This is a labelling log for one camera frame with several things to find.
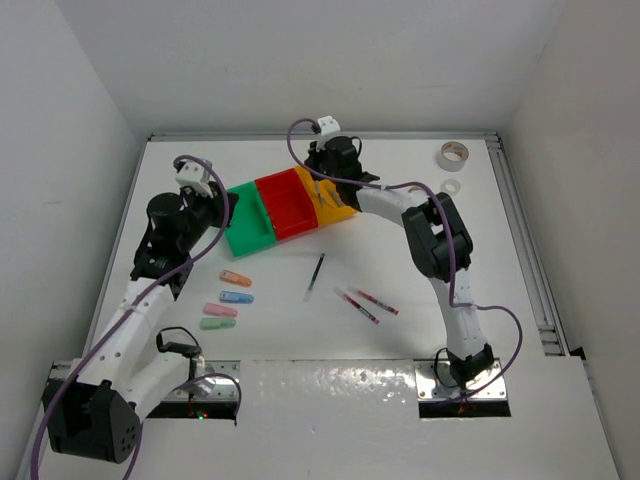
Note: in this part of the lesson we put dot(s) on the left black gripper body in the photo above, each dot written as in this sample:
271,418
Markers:
219,214

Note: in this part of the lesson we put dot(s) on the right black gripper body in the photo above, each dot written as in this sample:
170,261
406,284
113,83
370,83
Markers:
321,161

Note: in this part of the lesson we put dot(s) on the yellow pen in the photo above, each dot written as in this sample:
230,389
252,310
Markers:
334,197

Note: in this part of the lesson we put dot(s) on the orange eraser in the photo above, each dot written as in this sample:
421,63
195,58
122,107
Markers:
235,278

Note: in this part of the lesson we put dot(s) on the blue eraser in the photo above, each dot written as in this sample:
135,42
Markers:
236,297

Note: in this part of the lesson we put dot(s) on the pink eraser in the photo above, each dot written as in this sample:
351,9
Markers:
216,310

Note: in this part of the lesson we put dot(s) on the red pen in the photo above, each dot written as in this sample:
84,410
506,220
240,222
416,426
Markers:
355,304
372,299

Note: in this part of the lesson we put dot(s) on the blue pen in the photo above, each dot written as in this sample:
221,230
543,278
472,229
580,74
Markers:
321,200

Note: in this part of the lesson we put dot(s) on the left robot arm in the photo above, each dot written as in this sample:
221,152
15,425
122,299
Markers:
98,410

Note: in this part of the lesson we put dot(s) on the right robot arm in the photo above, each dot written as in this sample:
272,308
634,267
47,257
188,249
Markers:
439,244

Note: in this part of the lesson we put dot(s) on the green plastic bin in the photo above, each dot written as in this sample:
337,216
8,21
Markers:
251,229

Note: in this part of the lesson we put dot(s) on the yellow plastic bin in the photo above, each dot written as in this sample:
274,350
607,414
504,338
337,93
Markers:
326,214

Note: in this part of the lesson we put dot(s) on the red plastic bin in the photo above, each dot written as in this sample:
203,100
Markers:
287,203

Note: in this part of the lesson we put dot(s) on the large white tape roll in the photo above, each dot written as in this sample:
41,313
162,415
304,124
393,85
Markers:
452,156

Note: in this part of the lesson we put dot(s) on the small white tape roll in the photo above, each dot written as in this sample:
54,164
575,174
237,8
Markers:
451,186

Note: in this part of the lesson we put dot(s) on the green eraser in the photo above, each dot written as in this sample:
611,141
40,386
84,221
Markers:
212,323

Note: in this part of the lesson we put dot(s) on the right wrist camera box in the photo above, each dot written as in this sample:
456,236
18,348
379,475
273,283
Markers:
326,128

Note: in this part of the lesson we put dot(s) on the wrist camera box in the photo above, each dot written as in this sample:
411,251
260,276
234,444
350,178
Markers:
195,178
326,128

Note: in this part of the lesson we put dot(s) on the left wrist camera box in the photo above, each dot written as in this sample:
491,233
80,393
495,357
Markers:
195,178

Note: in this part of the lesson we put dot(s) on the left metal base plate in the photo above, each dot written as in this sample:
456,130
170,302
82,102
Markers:
216,385

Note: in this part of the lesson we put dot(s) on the metal base plate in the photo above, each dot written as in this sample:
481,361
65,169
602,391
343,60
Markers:
216,385
434,382

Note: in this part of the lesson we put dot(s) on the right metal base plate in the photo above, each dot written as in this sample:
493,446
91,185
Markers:
434,382

